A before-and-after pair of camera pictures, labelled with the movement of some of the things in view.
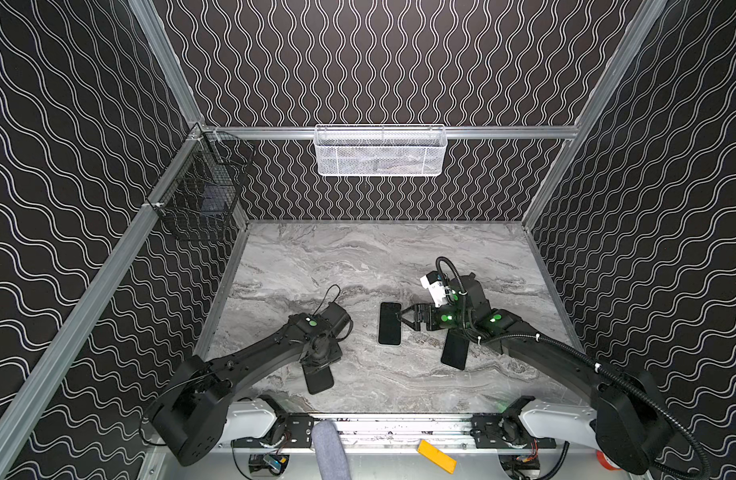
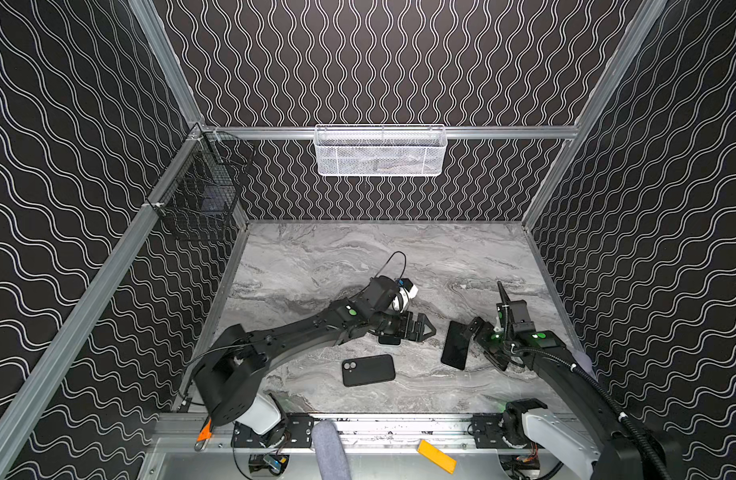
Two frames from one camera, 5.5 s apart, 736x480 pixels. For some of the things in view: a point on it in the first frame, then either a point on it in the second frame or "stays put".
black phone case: [318, 378] to [368, 370]
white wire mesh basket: [380, 150] stays put
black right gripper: [421, 315] to [482, 334]
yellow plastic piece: [437, 455] stays put
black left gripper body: [314, 366] to [409, 325]
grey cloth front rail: [330, 451] stays put
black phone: [455, 350] stays put
